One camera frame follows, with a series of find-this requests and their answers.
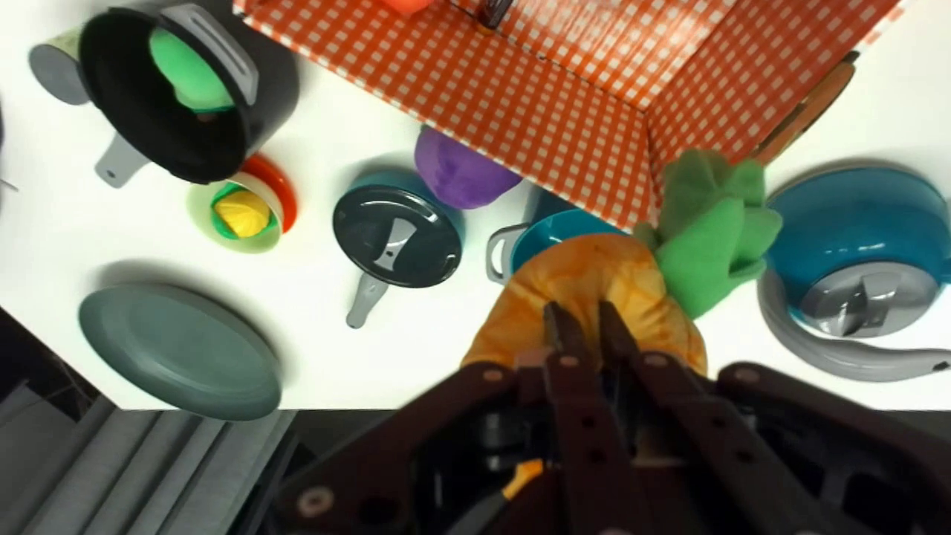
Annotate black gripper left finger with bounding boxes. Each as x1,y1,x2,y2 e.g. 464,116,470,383
537,300,641,535

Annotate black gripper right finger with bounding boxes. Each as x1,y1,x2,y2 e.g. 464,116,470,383
593,300,797,535

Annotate orange pineapple plush green leaves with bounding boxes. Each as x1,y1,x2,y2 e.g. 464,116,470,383
461,145,785,380

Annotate orange plush fruit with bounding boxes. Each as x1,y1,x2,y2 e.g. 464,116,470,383
378,0,439,19

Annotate green plush vegetable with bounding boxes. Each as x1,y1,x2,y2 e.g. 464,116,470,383
146,25,236,116

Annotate teal toy pot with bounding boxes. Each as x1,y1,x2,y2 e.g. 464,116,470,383
482,206,623,291

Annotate black pot lid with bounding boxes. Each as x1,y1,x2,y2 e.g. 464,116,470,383
329,183,470,334

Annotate purple bowl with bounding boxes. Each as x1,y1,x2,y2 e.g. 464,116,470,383
410,122,526,215

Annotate teal toy kettle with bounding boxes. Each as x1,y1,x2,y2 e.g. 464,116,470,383
755,159,951,386

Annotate orange gingham basket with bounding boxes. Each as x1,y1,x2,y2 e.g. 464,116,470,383
232,0,907,232

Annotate red toy disc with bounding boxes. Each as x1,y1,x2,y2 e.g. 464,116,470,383
233,153,299,238

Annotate yellow toy piece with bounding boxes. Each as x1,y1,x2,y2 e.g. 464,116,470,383
213,189,275,242

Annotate gray oval plate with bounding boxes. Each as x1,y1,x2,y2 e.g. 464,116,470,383
73,282,285,422

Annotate small tin can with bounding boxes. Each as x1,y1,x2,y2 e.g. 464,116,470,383
22,28,97,108

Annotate black pot gray handles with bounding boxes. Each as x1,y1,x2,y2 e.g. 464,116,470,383
73,0,302,190

